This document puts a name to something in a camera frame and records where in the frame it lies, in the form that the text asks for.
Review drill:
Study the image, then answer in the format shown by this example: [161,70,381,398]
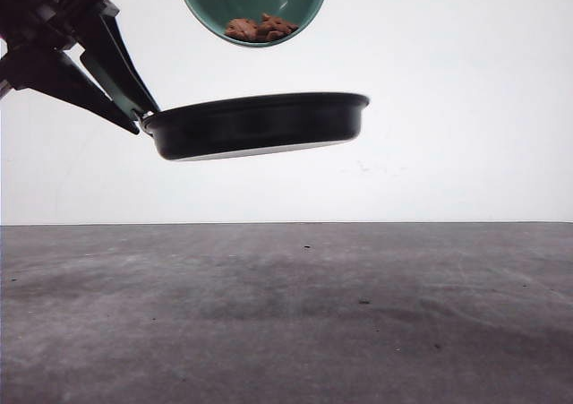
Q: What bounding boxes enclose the brown beef cubes pile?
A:
[224,13,299,43]

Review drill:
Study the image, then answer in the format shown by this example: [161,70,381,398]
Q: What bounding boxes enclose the black frying pan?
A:
[79,49,371,162]

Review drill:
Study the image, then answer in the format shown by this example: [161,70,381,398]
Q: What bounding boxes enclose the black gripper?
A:
[1,0,159,134]

